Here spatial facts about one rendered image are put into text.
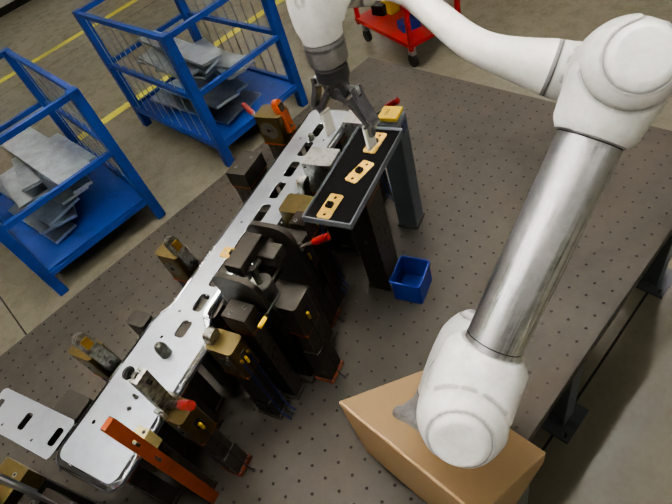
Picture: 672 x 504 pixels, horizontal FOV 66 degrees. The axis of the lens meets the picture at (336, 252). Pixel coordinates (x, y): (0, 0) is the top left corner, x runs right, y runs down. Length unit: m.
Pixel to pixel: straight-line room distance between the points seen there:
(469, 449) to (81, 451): 0.90
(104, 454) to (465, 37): 1.18
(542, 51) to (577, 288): 0.82
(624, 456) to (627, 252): 0.79
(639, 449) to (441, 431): 1.39
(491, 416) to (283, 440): 0.76
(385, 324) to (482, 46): 0.88
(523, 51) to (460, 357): 0.55
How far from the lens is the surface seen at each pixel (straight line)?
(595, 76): 0.82
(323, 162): 1.52
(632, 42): 0.82
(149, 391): 1.17
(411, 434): 1.16
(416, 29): 4.08
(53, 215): 3.58
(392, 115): 1.54
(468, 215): 1.84
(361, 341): 1.58
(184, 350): 1.39
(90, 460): 1.39
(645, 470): 2.19
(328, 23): 1.10
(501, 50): 1.03
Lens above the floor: 2.03
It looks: 47 degrees down
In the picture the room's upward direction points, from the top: 21 degrees counter-clockwise
